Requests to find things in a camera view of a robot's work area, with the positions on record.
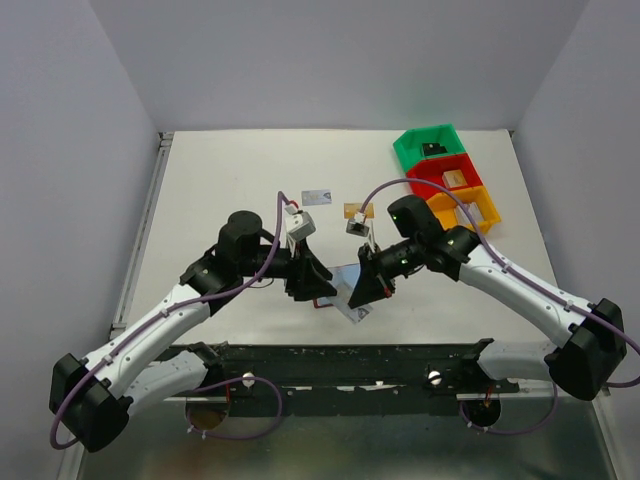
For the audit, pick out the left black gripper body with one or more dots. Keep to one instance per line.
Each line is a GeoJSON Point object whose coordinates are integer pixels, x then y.
{"type": "Point", "coordinates": [295, 282]}

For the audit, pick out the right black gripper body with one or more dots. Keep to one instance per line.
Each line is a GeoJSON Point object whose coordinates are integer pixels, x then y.
{"type": "Point", "coordinates": [379, 265]}

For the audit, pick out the gold credit card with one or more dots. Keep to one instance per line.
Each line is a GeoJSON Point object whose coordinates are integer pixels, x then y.
{"type": "Point", "coordinates": [351, 209]}

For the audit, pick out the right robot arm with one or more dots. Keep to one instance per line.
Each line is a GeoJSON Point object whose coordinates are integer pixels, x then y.
{"type": "Point", "coordinates": [584, 344]}

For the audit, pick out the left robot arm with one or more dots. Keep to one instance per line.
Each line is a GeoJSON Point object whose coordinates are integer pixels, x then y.
{"type": "Point", "coordinates": [94, 396]}

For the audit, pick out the yellow plastic bin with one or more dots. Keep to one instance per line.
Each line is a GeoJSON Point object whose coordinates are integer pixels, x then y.
{"type": "Point", "coordinates": [475, 199]}

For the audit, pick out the red plastic bin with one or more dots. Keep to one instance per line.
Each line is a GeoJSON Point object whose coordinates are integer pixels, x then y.
{"type": "Point", "coordinates": [432, 169]}

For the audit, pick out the white box in yellow bin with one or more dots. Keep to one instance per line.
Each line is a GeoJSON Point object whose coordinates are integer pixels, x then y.
{"type": "Point", "coordinates": [467, 213]}

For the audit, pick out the tan box in red bin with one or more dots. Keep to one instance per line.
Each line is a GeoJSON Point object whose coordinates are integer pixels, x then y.
{"type": "Point", "coordinates": [454, 179]}

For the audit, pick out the green plastic bin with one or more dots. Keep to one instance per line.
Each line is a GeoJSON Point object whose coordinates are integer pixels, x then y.
{"type": "Point", "coordinates": [408, 147]}

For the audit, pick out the black item in green bin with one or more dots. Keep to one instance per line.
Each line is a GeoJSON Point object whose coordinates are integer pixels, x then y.
{"type": "Point", "coordinates": [433, 149]}

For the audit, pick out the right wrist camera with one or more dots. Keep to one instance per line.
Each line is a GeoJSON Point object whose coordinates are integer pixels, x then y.
{"type": "Point", "coordinates": [359, 225]}

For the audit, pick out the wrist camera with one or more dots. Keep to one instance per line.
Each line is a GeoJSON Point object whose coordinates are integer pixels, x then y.
{"type": "Point", "coordinates": [359, 225]}
{"type": "Point", "coordinates": [299, 225]}

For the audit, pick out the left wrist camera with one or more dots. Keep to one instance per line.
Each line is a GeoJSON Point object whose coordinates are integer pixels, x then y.
{"type": "Point", "coordinates": [299, 225]}

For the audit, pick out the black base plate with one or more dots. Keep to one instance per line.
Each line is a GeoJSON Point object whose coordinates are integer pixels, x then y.
{"type": "Point", "coordinates": [343, 380]}

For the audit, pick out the aluminium front rail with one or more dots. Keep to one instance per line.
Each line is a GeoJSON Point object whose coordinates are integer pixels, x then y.
{"type": "Point", "coordinates": [500, 395]}

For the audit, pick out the aluminium rail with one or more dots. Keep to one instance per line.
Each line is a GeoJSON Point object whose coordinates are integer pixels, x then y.
{"type": "Point", "coordinates": [119, 322]}
{"type": "Point", "coordinates": [500, 395]}

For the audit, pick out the aluminium left side rail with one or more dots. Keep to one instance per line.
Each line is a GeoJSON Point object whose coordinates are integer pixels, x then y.
{"type": "Point", "coordinates": [119, 322]}

